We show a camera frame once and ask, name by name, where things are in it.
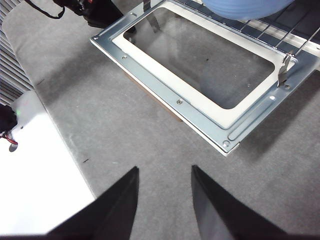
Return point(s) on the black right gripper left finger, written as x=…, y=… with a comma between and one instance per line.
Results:
x=112, y=212

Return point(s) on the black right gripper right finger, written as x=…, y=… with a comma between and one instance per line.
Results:
x=217, y=212

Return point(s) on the glass-windowed oven door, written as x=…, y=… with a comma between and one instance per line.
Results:
x=160, y=86

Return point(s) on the blue ribbed bowl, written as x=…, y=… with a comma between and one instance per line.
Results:
x=245, y=8

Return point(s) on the white Toshiba toaster oven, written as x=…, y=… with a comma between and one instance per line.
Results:
x=155, y=82

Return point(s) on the grey ribbed panel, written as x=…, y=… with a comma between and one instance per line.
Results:
x=10, y=75

